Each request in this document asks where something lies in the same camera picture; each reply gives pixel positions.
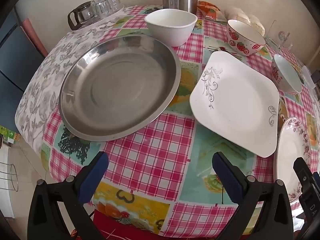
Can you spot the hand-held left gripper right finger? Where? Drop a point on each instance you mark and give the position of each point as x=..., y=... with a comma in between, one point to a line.
x=227, y=177

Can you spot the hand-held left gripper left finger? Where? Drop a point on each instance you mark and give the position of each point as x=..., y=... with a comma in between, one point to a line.
x=96, y=177

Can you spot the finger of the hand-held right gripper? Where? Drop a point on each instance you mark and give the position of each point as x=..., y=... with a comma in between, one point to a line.
x=303, y=175

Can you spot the floral rim round plate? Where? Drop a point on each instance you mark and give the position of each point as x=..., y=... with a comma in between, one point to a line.
x=287, y=150

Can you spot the white square plate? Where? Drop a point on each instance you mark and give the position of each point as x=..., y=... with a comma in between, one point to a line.
x=240, y=100

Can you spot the round stainless steel plate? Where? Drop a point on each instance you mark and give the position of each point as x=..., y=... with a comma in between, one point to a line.
x=120, y=90

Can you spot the red pattern bowl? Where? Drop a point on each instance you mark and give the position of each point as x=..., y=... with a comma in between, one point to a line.
x=287, y=75

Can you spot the strawberry print bowl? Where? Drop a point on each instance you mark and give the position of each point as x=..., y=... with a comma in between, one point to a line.
x=240, y=45

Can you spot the plain white bowl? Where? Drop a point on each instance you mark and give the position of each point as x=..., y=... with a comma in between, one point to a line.
x=172, y=30

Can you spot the pink checkered tablecloth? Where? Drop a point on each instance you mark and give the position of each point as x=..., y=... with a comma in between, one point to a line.
x=150, y=150

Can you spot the green carton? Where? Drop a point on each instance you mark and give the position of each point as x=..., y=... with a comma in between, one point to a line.
x=8, y=135

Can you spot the grey floral tablecloth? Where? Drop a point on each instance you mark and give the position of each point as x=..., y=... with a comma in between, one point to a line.
x=50, y=75

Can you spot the blue cabinet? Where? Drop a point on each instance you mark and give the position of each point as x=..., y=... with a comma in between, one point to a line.
x=15, y=67

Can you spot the clear glass mug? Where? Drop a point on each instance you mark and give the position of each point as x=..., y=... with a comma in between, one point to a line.
x=277, y=37

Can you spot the pink board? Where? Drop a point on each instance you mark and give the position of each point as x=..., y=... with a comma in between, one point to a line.
x=32, y=35

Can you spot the bag of white buns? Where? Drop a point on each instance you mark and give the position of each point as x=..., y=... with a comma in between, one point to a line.
x=237, y=13

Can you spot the orange snack packet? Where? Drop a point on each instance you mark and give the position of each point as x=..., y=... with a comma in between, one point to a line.
x=210, y=11

